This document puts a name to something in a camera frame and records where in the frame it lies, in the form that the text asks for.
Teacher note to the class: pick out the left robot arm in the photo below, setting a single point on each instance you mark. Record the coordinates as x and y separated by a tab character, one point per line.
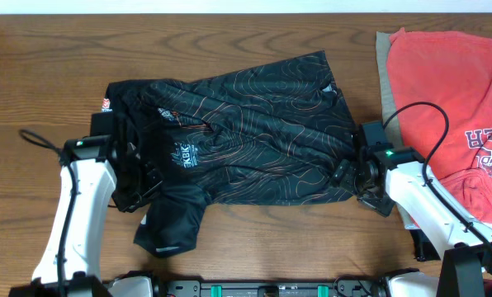
90	170

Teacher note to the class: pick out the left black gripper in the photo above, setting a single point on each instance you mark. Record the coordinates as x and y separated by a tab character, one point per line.
153	186

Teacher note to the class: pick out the dark navy folded garment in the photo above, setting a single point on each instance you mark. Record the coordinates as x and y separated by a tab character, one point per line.
424	251

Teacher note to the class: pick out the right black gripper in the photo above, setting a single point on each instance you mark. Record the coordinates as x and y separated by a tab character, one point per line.
345	175

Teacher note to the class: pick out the black orange-patterned jersey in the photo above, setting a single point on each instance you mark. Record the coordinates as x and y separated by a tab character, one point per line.
268	135

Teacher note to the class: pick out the red printed t-shirt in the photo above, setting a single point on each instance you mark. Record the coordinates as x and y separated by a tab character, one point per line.
442	83

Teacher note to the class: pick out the grey folded cloth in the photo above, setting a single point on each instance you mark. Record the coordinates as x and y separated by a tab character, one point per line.
388	106

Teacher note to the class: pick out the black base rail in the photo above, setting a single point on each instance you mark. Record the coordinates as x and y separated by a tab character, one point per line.
266	288

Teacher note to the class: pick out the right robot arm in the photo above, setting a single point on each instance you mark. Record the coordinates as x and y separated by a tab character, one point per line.
381	177

